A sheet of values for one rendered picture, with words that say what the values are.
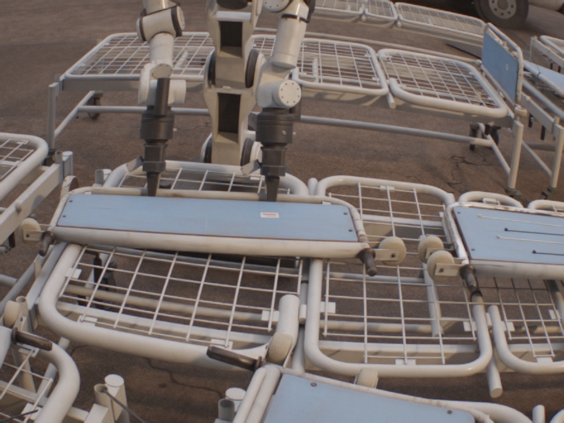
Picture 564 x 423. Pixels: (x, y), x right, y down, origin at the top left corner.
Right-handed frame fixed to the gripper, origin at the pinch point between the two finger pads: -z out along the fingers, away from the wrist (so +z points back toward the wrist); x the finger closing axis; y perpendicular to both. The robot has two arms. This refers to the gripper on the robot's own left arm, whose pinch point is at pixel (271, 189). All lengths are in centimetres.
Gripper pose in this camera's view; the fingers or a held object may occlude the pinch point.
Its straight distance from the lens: 194.3
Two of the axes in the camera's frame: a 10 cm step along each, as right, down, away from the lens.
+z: 0.5, -10.0, -0.6
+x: -0.8, -0.6, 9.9
